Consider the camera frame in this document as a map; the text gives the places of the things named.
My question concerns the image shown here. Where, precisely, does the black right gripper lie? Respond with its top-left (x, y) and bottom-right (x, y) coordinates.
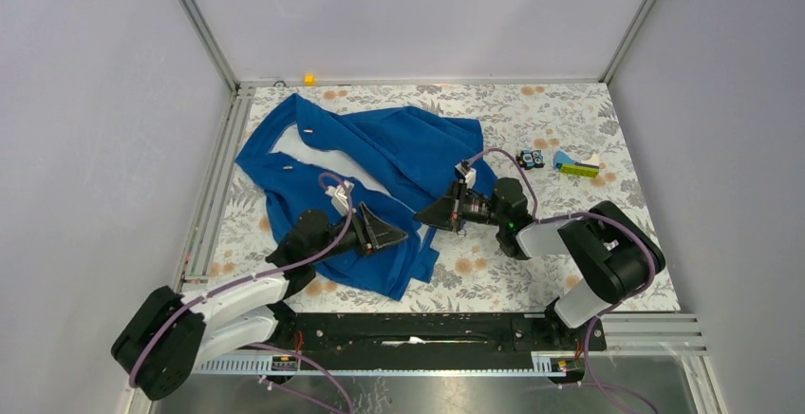
top-left (413, 179), bottom-right (507, 234)

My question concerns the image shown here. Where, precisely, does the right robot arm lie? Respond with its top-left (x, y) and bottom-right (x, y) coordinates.
top-left (415, 178), bottom-right (666, 349)

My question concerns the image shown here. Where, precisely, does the blue zip-up jacket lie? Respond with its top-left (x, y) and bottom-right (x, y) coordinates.
top-left (235, 94), bottom-right (484, 301)

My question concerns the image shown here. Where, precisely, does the green blue toy block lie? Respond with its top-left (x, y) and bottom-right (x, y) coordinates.
top-left (552, 151), bottom-right (600, 178)

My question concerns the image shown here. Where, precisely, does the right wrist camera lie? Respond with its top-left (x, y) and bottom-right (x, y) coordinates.
top-left (454, 160), bottom-right (477, 188)

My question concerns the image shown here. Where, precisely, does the small black blue toy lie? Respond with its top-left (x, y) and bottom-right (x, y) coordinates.
top-left (515, 149), bottom-right (545, 170)

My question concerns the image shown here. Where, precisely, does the floral table mat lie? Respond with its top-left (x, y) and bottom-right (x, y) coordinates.
top-left (188, 83), bottom-right (654, 312)

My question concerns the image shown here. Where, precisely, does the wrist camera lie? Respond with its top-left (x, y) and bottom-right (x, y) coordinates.
top-left (454, 160), bottom-right (477, 188)
top-left (326, 180), bottom-right (354, 216)

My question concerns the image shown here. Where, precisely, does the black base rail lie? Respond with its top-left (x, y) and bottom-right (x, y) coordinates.
top-left (265, 312), bottom-right (608, 371)

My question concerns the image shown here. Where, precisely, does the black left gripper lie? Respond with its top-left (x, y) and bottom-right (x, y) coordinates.
top-left (309, 202), bottom-right (407, 264)

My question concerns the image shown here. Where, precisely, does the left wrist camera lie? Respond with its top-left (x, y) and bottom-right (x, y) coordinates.
top-left (326, 180), bottom-right (354, 216)

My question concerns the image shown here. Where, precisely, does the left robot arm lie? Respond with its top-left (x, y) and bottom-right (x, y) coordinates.
top-left (111, 203), bottom-right (409, 401)

